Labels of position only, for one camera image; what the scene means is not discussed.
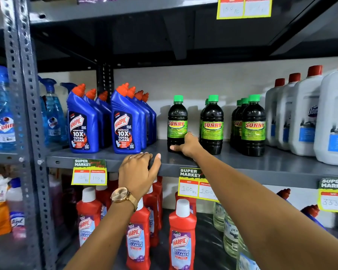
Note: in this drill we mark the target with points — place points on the person's left thumb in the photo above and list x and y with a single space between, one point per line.
156 165

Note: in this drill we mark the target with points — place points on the person's left hand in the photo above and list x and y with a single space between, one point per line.
136 174

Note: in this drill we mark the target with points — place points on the person's left forearm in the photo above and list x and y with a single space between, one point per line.
107 236

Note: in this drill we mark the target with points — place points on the gold wristwatch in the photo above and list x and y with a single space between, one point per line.
123 196

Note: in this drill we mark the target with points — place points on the person's right forearm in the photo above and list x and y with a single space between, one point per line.
264 222

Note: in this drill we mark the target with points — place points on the person's right hand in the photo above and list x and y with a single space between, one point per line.
192 147

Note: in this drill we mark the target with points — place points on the grey metal shelving rack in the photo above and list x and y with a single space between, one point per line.
242 168
8 53

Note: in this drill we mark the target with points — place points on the yellow green price tag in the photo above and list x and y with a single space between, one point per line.
89 172
333 195
190 186

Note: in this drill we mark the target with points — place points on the pink bottle white cap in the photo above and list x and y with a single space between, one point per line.
16 210

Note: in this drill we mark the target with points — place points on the blue glass cleaner spray bottle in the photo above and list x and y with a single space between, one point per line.
68 86
1 120
55 120

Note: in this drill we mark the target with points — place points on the row of blue toilet cleaners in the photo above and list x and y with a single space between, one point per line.
126 126

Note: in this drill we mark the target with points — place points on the person's right thumb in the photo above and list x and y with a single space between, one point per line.
177 148

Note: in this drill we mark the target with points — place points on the group of red cleaner bottles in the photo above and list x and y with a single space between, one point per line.
181 239

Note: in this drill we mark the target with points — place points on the white jug red cap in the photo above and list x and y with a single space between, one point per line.
270 115
305 120
283 120
333 126

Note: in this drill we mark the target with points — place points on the black bottle green cap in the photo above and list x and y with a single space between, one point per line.
232 120
253 129
177 120
202 111
238 120
212 126

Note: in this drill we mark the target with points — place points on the blue bottle red cap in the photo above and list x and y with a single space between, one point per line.
284 194
312 215

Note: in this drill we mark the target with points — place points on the clear liquid bottle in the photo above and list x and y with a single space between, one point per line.
219 217
246 258
230 236

